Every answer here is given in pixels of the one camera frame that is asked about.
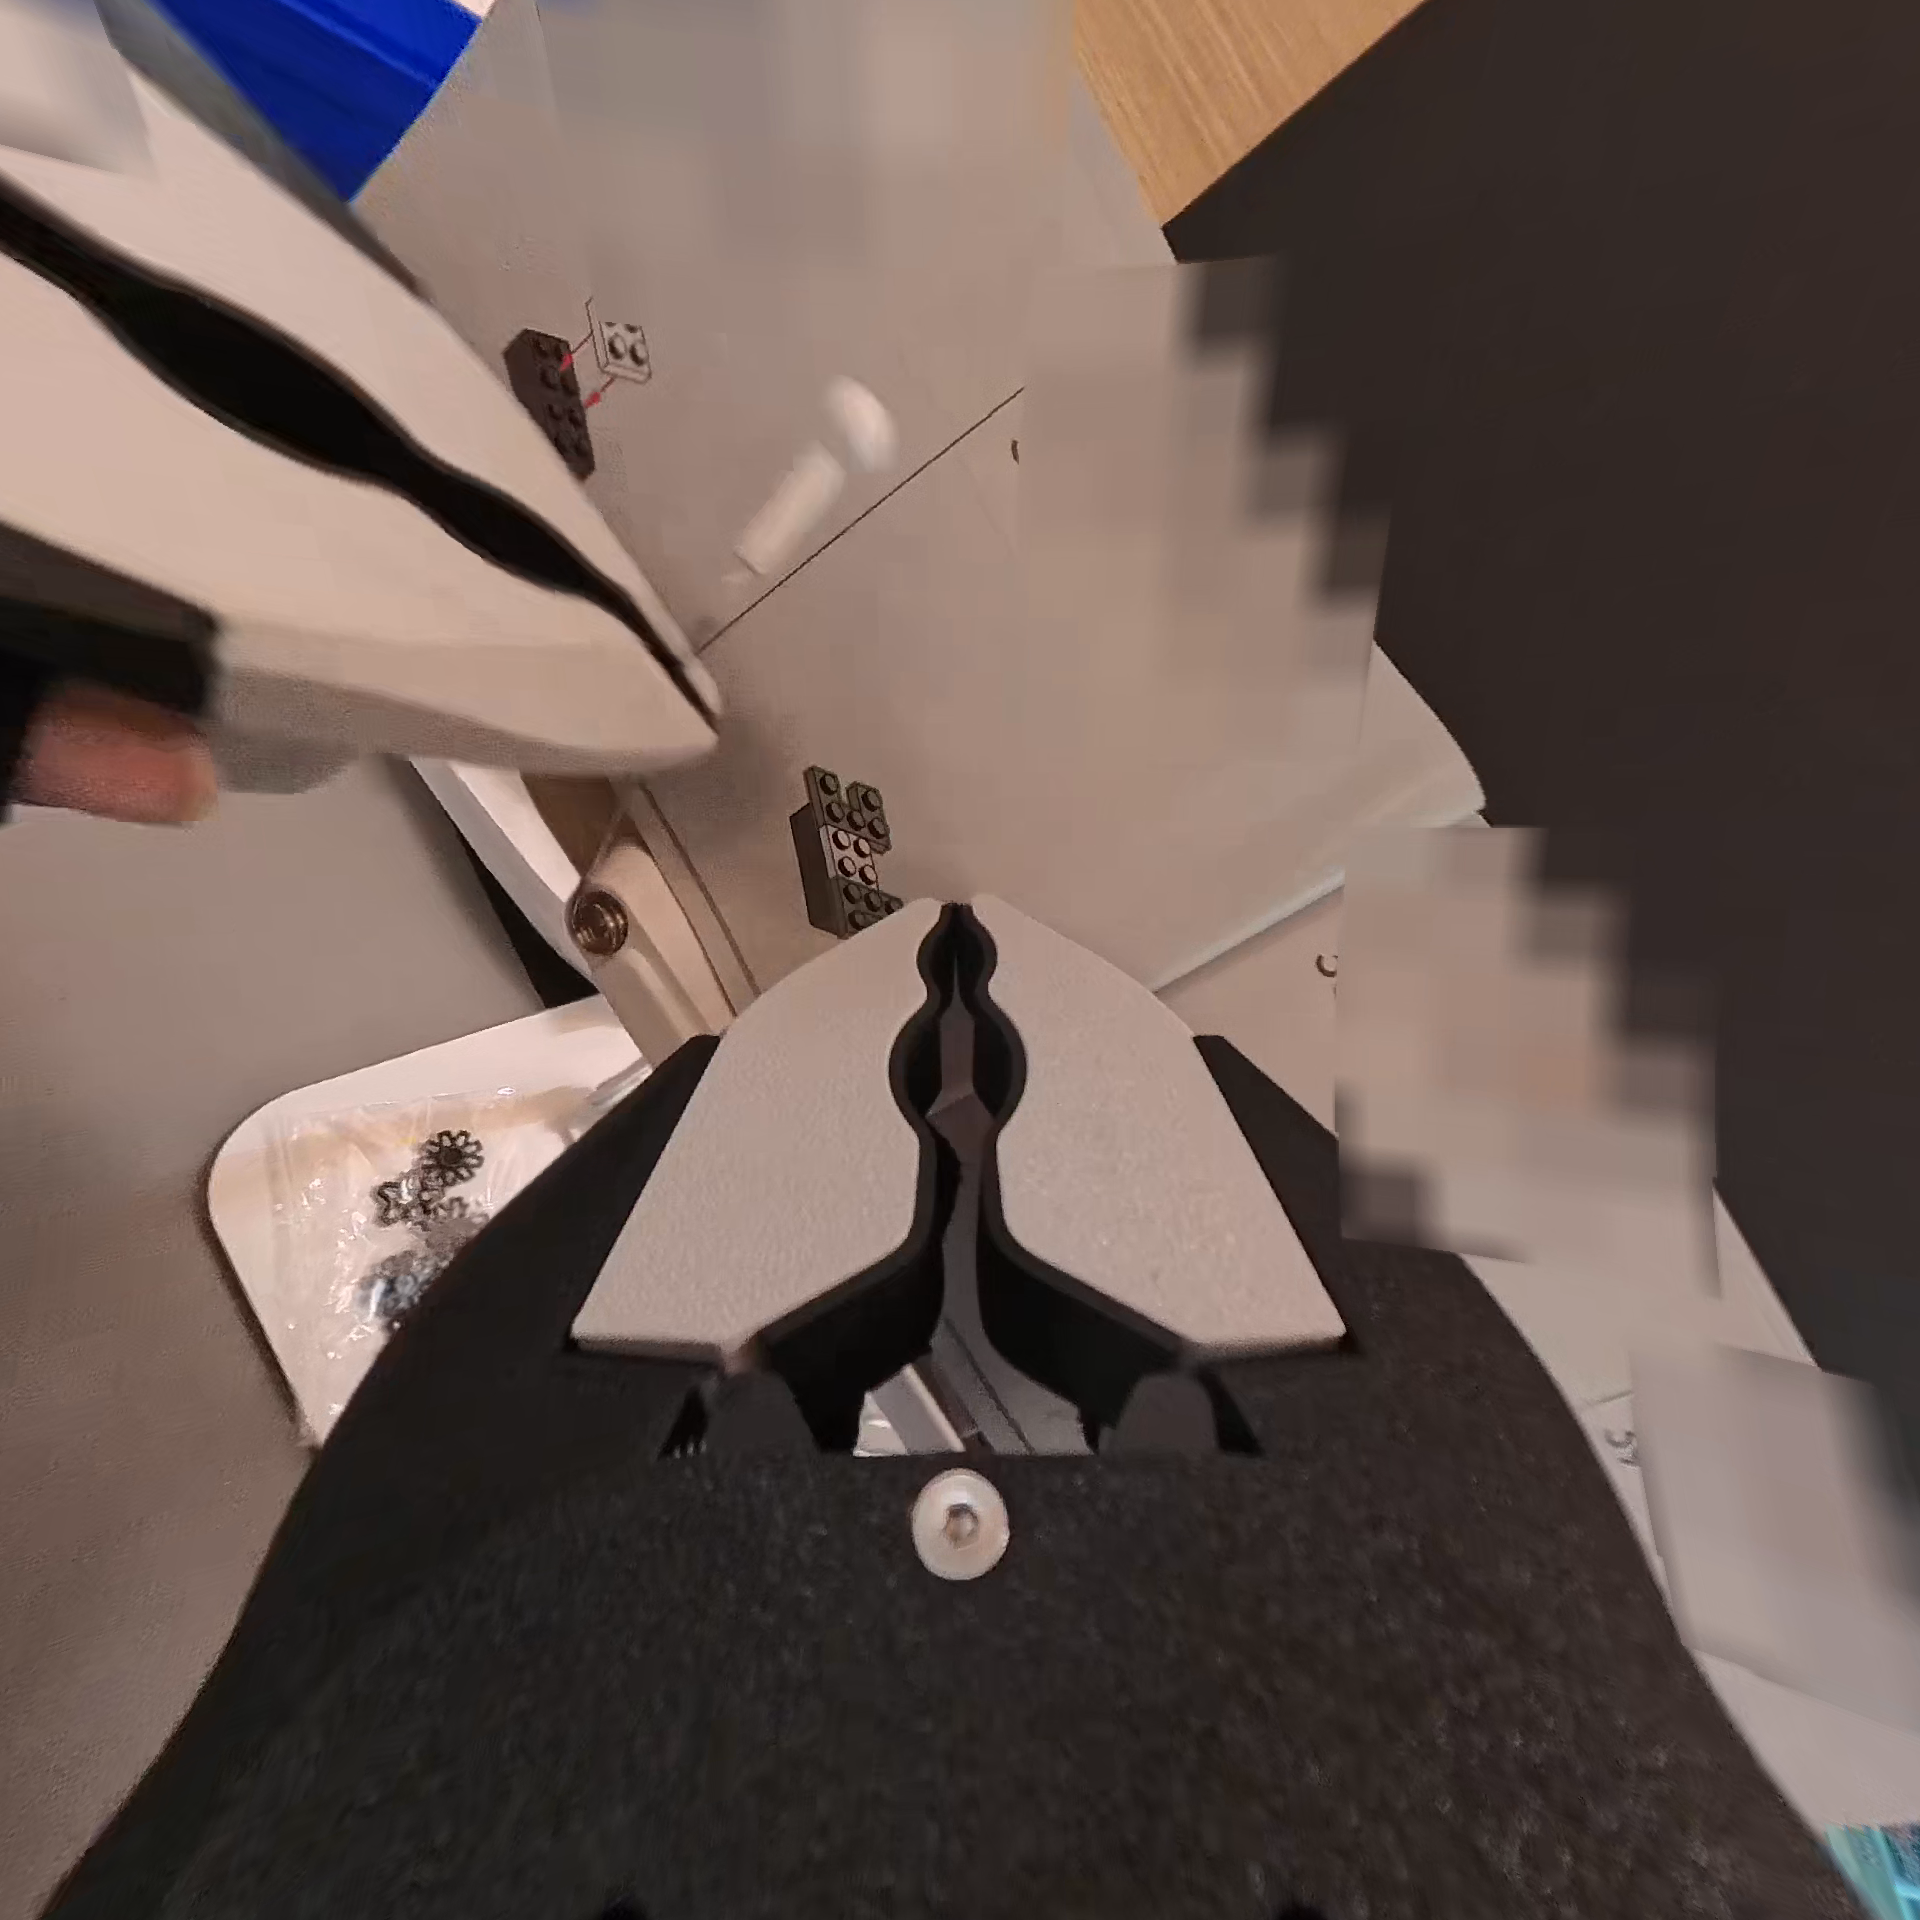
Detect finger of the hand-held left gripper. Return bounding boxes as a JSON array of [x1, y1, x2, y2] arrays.
[[0, 89, 720, 714], [0, 247, 724, 797]]

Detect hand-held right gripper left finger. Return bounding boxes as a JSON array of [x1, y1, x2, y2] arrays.
[[569, 895, 963, 1377]]

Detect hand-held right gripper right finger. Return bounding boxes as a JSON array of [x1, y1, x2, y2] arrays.
[[960, 892, 1349, 1401]]

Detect instruction booklet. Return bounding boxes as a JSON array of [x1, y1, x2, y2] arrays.
[[352, 0, 1488, 991]]

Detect person's left hand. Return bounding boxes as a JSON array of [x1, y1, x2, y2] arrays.
[[0, 674, 221, 829]]

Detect pile of dark small pieces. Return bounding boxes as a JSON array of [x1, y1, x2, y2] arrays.
[[358, 1127, 489, 1327]]

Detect white tray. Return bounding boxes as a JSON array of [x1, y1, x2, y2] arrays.
[[208, 996, 664, 1449]]

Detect white paper bags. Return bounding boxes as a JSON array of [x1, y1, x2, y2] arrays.
[[1161, 900, 1920, 1836]]

